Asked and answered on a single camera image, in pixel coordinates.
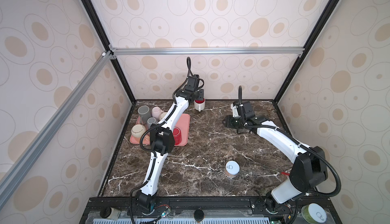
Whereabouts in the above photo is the white mug red inside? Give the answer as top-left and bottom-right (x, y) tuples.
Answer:
(194, 98), (206, 112)

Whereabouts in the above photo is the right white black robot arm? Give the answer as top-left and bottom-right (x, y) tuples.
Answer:
(223, 88), (341, 209)

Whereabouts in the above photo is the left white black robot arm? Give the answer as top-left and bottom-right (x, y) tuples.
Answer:
(130, 57), (204, 213)

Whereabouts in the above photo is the cream speckled mug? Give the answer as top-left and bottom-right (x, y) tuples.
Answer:
(159, 112), (167, 120)

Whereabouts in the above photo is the pale pink mug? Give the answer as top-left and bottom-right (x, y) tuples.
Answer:
(151, 106), (163, 121)

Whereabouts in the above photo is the small grey mug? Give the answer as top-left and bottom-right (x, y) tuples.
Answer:
(147, 117), (158, 129)

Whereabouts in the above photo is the tall dark grey mug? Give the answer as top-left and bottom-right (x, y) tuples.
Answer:
(137, 105), (152, 124)

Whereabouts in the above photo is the beige mug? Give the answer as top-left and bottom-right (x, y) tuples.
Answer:
(131, 124), (146, 139)

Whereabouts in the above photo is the pink plastic tray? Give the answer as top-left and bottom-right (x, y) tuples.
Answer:
(130, 113), (191, 146)

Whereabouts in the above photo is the white lidded small can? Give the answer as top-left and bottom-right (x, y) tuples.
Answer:
(224, 161), (240, 178)

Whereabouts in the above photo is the black round knob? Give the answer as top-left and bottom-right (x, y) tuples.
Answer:
(194, 209), (205, 223)

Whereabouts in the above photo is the horizontal aluminium rail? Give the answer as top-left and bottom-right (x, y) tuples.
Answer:
(112, 46), (305, 56)

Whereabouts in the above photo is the diagonal aluminium rail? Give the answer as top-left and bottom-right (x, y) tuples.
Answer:
(1, 50), (113, 208)

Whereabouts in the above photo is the black base frame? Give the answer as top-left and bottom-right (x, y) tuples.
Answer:
(79, 195), (342, 224)

